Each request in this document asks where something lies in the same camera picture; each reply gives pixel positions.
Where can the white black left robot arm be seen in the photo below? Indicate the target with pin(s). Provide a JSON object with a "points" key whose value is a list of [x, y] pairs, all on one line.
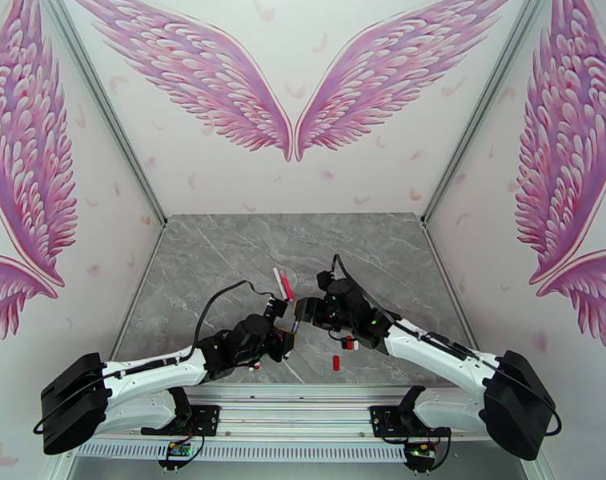
{"points": [[147, 376]]}

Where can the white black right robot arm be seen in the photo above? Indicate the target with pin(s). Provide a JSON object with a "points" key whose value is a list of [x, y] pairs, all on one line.
{"points": [[432, 346]]}

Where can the small circuit board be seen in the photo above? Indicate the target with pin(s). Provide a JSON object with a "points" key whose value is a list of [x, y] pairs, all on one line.
{"points": [[420, 451], [177, 451]]}

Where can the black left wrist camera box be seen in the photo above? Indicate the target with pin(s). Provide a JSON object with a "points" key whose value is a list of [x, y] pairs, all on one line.
{"points": [[275, 310]]}

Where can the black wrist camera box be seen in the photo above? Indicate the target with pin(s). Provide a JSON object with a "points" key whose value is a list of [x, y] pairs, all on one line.
{"points": [[275, 310], [325, 280]]}

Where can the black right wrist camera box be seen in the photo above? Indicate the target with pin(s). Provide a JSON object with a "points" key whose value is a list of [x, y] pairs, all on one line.
{"points": [[325, 280]]}

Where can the aluminum base rail frame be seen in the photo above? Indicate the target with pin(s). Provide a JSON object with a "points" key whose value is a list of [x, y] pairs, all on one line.
{"points": [[292, 408]]}

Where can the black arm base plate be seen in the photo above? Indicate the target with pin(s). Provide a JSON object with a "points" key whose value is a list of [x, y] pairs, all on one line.
{"points": [[382, 421], [207, 418]]}

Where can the aluminum corner post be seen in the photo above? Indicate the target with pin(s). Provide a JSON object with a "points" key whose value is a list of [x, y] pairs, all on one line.
{"points": [[482, 106], [102, 106]]}

